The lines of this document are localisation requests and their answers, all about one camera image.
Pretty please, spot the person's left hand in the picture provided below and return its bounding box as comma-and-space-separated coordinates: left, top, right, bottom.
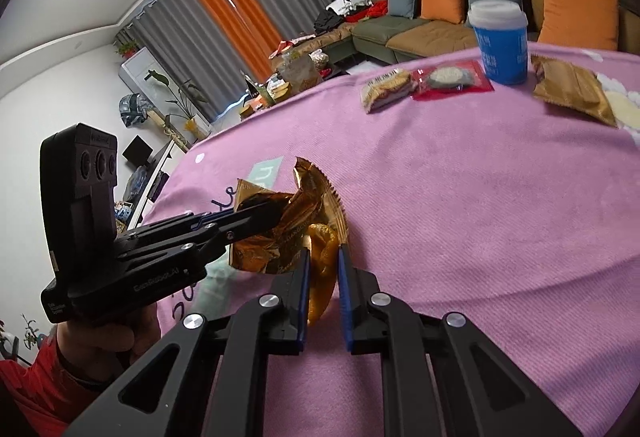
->
56, 299, 162, 375

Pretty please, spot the tall green potted plant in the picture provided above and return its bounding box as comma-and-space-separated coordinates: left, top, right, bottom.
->
144, 70, 211, 140

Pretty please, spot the black monitor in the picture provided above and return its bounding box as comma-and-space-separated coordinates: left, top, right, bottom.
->
121, 135, 156, 166

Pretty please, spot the small green plant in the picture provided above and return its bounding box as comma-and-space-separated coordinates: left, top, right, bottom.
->
0, 314, 42, 360

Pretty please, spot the red potted plant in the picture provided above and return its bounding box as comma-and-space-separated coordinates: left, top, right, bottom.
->
114, 37, 141, 59

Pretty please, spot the clear cracker packet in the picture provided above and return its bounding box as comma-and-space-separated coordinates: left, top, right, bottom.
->
361, 68, 418, 114

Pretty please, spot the red cloth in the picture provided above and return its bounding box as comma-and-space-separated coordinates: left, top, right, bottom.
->
345, 0, 390, 23

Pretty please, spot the blue paper cup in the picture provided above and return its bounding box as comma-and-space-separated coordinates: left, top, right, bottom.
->
467, 0, 530, 86

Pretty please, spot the gold snack packet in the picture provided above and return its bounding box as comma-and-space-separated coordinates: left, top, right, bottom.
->
530, 54, 618, 128

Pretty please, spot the white TV cabinet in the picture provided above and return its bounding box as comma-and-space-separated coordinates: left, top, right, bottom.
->
114, 137, 191, 238

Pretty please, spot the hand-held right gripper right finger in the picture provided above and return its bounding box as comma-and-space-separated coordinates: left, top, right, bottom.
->
338, 244, 583, 437

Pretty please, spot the gold foil wrapper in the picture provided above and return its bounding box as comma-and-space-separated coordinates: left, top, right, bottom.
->
227, 156, 351, 275

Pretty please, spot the pink printed blanket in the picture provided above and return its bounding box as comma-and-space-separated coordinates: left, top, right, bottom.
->
140, 40, 640, 437

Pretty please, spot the red cookie packet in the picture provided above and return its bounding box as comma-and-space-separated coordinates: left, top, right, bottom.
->
410, 60, 495, 102

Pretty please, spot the plastic covered standing fan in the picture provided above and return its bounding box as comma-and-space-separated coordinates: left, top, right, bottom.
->
118, 93, 151, 128

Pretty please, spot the green and brown sofa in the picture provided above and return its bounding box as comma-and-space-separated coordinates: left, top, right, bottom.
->
280, 0, 640, 68

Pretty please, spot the white standing air conditioner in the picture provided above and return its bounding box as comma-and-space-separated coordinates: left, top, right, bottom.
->
118, 47, 213, 140

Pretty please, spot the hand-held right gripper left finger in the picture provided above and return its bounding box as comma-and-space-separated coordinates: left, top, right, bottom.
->
62, 246, 313, 437

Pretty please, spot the cluster of snack jars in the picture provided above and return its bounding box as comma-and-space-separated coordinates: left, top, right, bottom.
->
239, 40, 346, 118

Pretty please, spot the pile of clothes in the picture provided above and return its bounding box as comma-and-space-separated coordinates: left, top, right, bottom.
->
314, 0, 373, 30

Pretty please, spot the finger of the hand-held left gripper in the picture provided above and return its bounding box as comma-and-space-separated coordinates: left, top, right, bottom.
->
119, 219, 286, 265
116, 201, 296, 242

